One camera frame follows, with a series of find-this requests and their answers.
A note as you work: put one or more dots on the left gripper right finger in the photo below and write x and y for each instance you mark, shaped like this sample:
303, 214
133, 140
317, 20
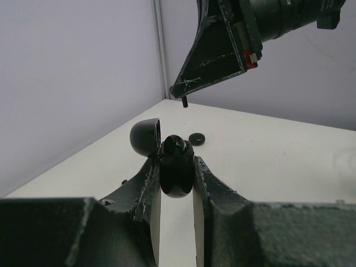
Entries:
231, 230

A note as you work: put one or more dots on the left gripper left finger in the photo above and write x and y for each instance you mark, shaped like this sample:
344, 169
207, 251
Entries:
122, 229

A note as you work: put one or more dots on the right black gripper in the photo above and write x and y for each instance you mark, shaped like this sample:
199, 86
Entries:
227, 44

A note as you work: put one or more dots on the black earbud small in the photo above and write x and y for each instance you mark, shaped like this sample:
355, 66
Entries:
185, 102

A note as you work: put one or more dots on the black charging case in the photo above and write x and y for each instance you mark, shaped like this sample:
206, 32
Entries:
176, 172
197, 139

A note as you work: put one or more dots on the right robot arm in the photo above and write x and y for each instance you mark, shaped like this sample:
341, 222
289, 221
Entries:
277, 17

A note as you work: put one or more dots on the left aluminium frame post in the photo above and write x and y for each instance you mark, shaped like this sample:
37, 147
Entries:
161, 47

